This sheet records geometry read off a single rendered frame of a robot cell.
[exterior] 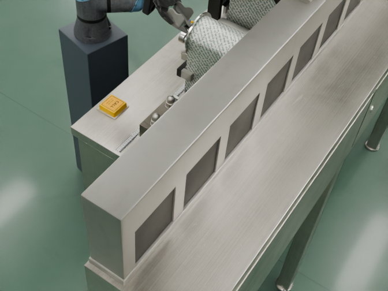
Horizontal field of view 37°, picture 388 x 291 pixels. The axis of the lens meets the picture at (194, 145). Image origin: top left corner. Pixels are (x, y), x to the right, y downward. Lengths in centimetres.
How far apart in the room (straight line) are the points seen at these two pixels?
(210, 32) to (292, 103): 48
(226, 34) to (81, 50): 76
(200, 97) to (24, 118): 236
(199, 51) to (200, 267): 87
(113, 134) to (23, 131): 133
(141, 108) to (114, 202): 121
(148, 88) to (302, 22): 100
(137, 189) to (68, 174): 214
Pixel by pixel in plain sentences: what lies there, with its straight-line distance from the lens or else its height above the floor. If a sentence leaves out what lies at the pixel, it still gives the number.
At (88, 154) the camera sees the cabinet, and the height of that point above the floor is 80.
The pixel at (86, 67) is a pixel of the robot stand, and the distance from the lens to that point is 238.
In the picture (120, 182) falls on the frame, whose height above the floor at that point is 165.
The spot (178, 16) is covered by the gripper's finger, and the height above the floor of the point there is 132.
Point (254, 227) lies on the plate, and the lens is 117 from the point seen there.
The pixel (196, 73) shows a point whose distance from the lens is 187.
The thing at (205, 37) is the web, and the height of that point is 129.
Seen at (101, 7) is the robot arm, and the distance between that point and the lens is 229.
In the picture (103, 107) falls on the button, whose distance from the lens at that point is 208.
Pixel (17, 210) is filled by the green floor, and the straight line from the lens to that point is 297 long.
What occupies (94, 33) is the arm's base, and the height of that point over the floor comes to 95.
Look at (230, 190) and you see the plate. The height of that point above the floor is 144.
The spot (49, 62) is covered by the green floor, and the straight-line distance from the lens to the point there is 368.
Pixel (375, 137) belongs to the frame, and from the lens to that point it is 332.
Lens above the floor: 241
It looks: 49 degrees down
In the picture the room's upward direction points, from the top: 6 degrees clockwise
